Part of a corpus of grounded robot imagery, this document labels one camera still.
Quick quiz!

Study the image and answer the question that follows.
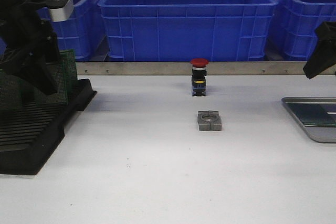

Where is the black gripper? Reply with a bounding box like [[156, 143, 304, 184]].
[[303, 22, 335, 79], [1, 0, 60, 95]]

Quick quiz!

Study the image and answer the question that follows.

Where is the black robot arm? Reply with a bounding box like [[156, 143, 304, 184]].
[[1, 0, 60, 95]]

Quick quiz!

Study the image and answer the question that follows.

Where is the black slotted board rack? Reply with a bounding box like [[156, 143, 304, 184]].
[[1, 79, 97, 175]]

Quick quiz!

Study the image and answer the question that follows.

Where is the silver metal tray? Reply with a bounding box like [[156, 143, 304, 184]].
[[281, 97, 335, 144]]

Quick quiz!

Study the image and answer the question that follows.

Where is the blue plastic bin left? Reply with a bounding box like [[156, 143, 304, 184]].
[[51, 0, 105, 61]]

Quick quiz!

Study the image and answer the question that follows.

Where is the blue plastic bin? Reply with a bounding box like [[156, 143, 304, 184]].
[[268, 0, 335, 61], [99, 0, 277, 62], [51, 0, 105, 61]]

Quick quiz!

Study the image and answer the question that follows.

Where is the blue plastic bin right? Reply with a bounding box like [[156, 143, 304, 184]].
[[268, 0, 335, 61]]

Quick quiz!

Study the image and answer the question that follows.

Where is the blue plastic bin centre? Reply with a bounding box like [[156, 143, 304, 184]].
[[99, 0, 277, 62]]

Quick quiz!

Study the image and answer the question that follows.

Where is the red emergency stop button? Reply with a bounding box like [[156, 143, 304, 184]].
[[190, 58, 209, 97]]

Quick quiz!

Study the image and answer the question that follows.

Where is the grey metal pipe clamp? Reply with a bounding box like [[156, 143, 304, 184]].
[[197, 110, 223, 131]]

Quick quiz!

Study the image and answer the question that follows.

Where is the steel table edge rail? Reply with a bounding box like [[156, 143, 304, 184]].
[[76, 61, 306, 76]]

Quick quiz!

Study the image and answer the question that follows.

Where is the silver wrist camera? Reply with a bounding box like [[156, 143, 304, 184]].
[[47, 0, 74, 22]]

